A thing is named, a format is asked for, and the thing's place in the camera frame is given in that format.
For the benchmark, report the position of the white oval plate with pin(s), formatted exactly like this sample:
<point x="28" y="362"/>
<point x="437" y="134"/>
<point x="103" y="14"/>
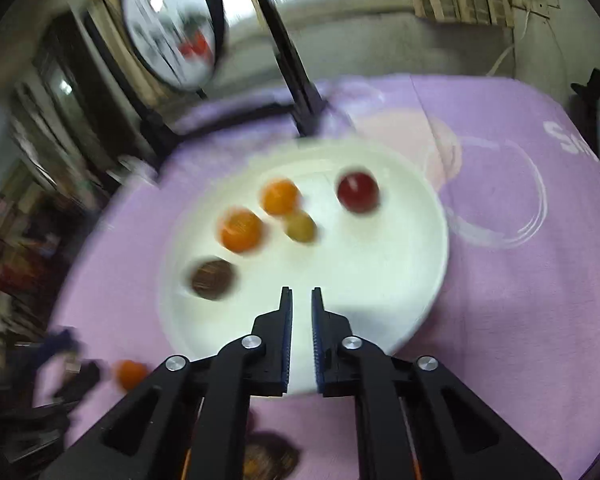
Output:
<point x="381" y="270"/>

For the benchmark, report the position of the small mandarin on plate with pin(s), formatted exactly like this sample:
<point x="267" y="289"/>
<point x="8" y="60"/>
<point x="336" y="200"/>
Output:
<point x="280" y="197"/>

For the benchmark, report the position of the yellow-green round fruit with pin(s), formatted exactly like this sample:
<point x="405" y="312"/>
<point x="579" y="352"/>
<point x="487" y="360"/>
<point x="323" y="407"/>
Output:
<point x="300" y="227"/>

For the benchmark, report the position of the dark brown wrinkled fruit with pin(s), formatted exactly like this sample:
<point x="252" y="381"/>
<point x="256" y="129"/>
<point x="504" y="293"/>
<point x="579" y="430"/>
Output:
<point x="269" y="456"/>

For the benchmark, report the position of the dark red plum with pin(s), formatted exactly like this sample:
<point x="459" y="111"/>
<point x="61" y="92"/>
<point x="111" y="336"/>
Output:
<point x="358" y="192"/>

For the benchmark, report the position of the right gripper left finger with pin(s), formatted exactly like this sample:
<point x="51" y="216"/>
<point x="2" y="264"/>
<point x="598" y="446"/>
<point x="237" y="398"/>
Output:
<point x="187" y="419"/>

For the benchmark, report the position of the brown passion fruit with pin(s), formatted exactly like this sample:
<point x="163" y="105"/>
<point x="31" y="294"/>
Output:
<point x="212" y="279"/>

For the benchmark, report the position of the purple tablecloth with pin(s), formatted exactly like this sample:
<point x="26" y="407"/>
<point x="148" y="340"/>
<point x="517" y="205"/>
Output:
<point x="517" y="318"/>

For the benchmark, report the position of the mandarin orange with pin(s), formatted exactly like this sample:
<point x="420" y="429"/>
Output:
<point x="241" y="230"/>
<point x="129" y="374"/>

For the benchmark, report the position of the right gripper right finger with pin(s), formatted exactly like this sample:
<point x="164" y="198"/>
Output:
<point x="415" y="419"/>

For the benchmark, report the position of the black framed persimmon painting stand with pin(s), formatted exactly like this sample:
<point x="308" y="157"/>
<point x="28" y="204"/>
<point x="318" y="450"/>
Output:
<point x="181" y="44"/>

